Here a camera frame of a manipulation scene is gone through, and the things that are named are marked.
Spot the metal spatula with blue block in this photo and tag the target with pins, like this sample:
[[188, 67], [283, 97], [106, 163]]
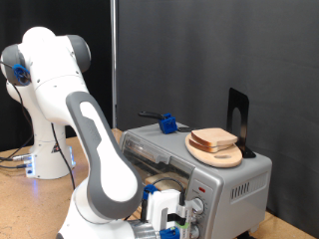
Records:
[[167, 123]]

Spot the white bread slice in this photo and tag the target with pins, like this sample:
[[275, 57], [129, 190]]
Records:
[[176, 176], [212, 136], [204, 148]]

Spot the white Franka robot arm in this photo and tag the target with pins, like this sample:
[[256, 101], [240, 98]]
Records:
[[106, 172]]

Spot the glass oven door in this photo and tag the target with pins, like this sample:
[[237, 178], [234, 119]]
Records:
[[156, 156]]

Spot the silver toaster oven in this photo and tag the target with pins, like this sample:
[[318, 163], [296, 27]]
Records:
[[216, 182]]

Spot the silver oven knob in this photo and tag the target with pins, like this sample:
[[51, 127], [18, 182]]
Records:
[[198, 205], [195, 231]]

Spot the vertical metal pole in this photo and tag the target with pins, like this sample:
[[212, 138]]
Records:
[[114, 66]]

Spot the black backdrop curtain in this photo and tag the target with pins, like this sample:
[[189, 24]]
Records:
[[99, 83]]

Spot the oval wooden cutting board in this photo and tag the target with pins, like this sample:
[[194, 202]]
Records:
[[219, 159]]

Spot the black metal bookend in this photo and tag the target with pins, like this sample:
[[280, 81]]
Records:
[[242, 99]]

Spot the dark grey backdrop curtain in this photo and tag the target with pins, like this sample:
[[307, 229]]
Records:
[[216, 49]]

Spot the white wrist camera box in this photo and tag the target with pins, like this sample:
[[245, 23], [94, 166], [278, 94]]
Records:
[[162, 200]]

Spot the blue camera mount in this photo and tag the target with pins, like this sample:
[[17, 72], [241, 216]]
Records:
[[170, 233]]

